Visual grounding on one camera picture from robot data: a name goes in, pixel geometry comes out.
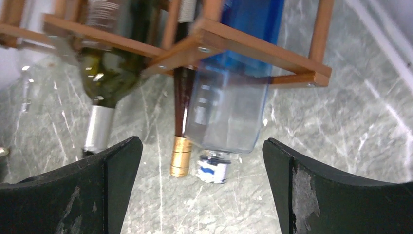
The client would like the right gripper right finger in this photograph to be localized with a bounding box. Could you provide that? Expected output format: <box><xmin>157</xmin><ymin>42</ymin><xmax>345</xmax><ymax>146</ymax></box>
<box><xmin>262</xmin><ymin>138</ymin><xmax>413</xmax><ymax>234</ymax></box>

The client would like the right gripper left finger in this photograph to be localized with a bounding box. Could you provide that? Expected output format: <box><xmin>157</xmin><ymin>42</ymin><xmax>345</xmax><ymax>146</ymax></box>
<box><xmin>0</xmin><ymin>136</ymin><xmax>143</xmax><ymax>234</ymax></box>

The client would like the blue glass bottle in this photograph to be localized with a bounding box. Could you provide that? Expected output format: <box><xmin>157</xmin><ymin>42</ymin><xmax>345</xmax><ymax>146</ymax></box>
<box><xmin>185</xmin><ymin>0</ymin><xmax>284</xmax><ymax>184</ymax></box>

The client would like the dark bottle gold cap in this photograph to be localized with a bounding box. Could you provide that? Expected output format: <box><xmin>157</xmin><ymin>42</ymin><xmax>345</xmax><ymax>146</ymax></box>
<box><xmin>169</xmin><ymin>0</ymin><xmax>199</xmax><ymax>178</ymax></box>

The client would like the green wine bottle silver cap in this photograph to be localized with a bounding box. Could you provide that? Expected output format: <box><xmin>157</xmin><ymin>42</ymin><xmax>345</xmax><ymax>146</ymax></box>
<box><xmin>76</xmin><ymin>0</ymin><xmax>158</xmax><ymax>157</ymax></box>

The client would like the wooden wine rack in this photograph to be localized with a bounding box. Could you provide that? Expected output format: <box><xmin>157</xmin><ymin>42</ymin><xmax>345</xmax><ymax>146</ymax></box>
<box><xmin>0</xmin><ymin>0</ymin><xmax>334</xmax><ymax>88</ymax></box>

